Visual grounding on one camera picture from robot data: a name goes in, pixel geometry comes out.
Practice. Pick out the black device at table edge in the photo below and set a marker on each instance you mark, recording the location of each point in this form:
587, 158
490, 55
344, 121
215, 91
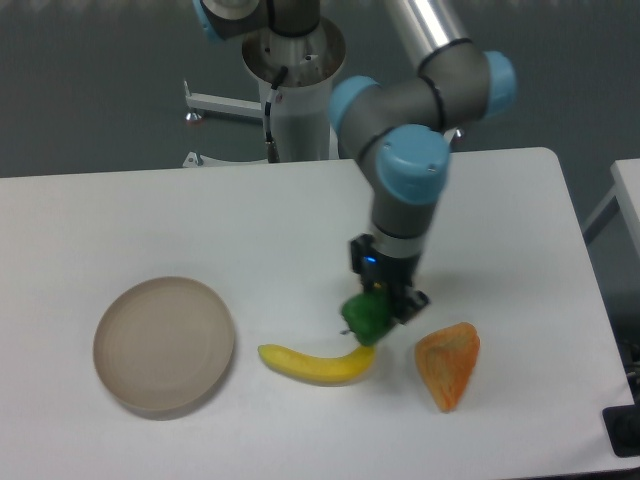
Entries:
622, 425

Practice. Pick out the beige round plate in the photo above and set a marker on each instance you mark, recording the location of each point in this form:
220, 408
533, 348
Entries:
164, 346

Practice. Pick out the green toy bell pepper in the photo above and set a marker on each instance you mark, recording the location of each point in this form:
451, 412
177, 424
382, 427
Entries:
368, 316

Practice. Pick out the yellow toy banana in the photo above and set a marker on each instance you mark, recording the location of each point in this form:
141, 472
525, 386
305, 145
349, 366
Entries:
319, 370

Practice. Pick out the white side table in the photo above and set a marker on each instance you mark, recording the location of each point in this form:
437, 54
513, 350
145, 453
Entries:
622, 197

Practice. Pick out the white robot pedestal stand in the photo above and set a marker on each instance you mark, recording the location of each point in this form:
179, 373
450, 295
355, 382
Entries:
295, 60

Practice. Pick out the orange toy sandwich triangle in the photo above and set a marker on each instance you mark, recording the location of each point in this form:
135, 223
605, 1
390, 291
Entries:
445, 361

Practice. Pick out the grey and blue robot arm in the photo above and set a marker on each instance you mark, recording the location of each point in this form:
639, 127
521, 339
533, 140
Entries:
395, 134

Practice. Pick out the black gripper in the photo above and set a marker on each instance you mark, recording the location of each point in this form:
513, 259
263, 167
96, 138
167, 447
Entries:
392, 262

